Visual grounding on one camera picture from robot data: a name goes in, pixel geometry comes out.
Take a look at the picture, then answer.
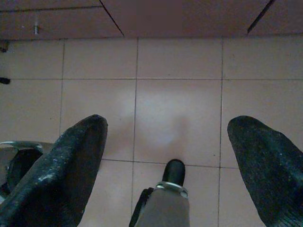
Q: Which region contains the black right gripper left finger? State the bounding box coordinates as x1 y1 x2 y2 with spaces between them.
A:
0 114 108 227

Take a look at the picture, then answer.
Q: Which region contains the silver robot right leg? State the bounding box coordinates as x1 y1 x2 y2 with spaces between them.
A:
129 158 191 227

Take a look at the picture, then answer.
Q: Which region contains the reddish brown counter cabinet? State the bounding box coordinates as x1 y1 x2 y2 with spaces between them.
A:
0 0 303 42

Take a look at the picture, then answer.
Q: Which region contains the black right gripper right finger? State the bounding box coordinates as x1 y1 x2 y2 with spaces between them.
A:
227 115 303 227

